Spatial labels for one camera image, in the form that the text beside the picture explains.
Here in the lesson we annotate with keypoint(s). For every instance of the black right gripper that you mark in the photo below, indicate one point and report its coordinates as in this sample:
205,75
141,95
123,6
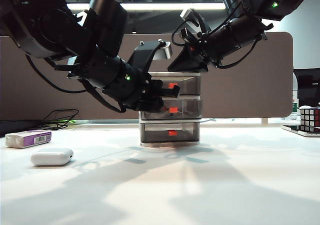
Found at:
202,47

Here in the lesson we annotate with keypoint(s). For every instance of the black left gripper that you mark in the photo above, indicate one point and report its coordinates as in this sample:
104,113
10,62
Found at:
140,90

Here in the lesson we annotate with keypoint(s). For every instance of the white plastic drawer cabinet frame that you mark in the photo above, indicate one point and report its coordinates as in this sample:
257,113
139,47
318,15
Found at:
170,73

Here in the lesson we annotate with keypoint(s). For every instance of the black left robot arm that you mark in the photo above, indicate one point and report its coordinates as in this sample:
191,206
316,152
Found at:
50,22

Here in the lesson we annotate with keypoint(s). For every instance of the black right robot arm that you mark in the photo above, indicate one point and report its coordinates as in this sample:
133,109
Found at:
237,35

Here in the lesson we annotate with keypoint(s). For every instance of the long ceiling light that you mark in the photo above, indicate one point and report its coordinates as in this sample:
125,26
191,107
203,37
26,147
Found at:
175,6

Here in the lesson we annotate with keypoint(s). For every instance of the brown desk partition panel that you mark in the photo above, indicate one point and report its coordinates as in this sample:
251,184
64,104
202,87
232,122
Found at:
250,85

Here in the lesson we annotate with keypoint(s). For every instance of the white partition foot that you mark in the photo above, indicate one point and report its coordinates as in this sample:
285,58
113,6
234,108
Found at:
264,121

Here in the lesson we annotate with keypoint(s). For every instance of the green labelled bottle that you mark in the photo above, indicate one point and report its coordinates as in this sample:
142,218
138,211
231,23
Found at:
295,107

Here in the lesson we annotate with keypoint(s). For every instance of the black office chair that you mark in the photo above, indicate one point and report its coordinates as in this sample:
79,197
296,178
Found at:
307,90

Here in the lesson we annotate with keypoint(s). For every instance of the black smartphone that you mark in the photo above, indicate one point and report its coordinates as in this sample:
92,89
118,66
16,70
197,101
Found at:
292,129

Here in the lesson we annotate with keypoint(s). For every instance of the white earbuds charging case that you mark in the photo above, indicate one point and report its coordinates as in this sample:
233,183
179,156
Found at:
50,157

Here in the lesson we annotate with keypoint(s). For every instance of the black Rubik's cube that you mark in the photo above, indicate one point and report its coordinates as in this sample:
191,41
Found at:
310,118

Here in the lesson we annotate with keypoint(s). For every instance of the white eraser with purple sleeve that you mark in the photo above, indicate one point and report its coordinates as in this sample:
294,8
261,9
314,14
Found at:
22,140

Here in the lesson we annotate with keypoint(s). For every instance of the black flat pad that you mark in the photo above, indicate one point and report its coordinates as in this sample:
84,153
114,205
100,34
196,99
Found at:
17,127

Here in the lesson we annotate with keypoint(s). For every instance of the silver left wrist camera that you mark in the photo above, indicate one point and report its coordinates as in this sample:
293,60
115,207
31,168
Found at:
162,51

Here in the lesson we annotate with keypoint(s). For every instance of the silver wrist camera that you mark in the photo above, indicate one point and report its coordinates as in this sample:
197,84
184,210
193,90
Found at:
188,15
162,51

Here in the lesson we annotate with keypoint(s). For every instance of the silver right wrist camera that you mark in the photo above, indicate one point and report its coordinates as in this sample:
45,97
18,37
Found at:
188,15

